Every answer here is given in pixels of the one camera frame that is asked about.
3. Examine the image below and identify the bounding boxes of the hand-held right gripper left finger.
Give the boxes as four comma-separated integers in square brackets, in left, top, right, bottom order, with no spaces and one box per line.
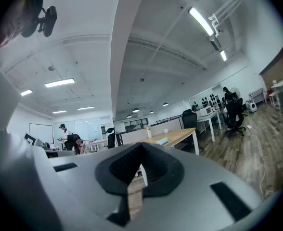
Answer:
[33,142,143,231]

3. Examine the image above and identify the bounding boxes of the framed whiteboard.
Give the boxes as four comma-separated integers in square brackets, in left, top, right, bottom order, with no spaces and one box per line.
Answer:
[29,123,53,144]

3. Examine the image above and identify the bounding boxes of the white high table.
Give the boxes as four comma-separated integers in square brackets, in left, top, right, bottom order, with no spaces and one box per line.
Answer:
[270,77,283,115]

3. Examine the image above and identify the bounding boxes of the white desk partition black rail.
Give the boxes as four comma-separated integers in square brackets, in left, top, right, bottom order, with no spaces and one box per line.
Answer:
[120,115,183,145]

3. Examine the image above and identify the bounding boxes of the patterned white bench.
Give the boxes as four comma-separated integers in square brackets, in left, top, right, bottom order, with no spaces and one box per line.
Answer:
[248,87,267,104]

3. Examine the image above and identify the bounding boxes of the person's face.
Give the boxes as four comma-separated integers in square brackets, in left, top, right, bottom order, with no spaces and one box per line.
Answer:
[0,0,36,51]

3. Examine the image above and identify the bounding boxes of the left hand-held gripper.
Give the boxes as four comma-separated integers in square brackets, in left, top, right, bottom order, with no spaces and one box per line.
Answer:
[23,132,52,151]

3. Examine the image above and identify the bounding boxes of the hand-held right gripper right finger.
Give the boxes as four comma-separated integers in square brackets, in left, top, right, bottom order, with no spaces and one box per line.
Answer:
[130,142,264,231]

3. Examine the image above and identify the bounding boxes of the black standing fan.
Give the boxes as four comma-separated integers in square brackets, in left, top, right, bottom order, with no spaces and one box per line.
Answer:
[229,87,241,100]

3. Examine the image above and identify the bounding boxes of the white wooden chair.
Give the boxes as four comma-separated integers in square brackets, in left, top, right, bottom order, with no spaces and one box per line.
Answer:
[268,91,282,110]

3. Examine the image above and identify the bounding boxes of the white office desk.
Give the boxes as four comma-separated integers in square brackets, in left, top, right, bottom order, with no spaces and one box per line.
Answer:
[195,109,223,143]

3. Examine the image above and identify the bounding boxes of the white box appliance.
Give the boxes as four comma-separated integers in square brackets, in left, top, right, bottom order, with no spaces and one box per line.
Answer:
[200,106,213,117]

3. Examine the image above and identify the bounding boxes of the black head camera rig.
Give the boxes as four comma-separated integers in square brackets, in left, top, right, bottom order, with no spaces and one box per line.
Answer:
[20,0,58,39]

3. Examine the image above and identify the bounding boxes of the white ceiling pipes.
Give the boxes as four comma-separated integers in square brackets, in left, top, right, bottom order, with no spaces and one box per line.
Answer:
[208,0,244,37]

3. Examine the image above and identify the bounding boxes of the black framed glass entrance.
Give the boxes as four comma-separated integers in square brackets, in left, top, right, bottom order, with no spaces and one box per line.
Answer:
[123,117,149,131]

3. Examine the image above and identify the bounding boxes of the group of black wall gadgets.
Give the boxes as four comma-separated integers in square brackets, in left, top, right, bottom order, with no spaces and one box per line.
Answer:
[191,92,217,111]

